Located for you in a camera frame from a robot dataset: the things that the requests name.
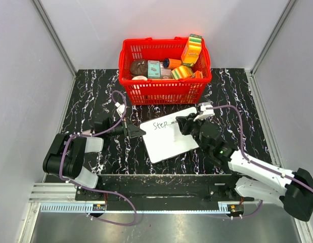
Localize red plastic shopping basket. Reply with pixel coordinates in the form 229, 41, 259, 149
118, 37, 212, 105

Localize small white whiteboard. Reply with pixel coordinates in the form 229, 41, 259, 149
140, 107, 198, 164

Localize orange green sponge box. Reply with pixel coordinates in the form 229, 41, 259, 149
181, 34, 202, 67

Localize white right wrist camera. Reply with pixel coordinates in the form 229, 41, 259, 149
193, 102, 215, 122

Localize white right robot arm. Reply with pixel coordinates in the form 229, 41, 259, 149
175, 113, 313, 222

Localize orange snack packet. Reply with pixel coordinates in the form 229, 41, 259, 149
191, 70, 203, 79

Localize pink white small box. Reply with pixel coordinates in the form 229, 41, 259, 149
160, 62, 172, 79

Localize orange blue cylindrical can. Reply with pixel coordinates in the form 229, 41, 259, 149
163, 58, 182, 69

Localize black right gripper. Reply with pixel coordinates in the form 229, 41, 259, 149
176, 112, 209, 153

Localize brown round bread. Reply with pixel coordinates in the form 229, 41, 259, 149
130, 59, 148, 76

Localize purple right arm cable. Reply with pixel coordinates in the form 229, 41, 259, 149
205, 105, 313, 220

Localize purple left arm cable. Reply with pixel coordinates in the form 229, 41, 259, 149
59, 90, 139, 226

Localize teal white small box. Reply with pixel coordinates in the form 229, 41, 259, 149
147, 60, 160, 79

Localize yellow green sponge pack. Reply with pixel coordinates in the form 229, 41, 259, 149
171, 65, 193, 80

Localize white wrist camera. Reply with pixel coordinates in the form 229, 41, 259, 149
193, 102, 215, 122
115, 102, 126, 117

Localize white round lid container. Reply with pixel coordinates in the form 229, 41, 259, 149
132, 75, 148, 80

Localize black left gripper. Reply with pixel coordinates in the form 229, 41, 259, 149
106, 116, 146, 139

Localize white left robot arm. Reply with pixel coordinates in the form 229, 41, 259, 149
42, 117, 146, 200

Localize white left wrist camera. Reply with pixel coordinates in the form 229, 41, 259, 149
115, 102, 126, 117

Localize small pink label card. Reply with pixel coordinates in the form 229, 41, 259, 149
82, 129, 94, 136

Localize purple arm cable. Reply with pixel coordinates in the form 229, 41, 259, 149
205, 105, 313, 220
59, 90, 139, 226

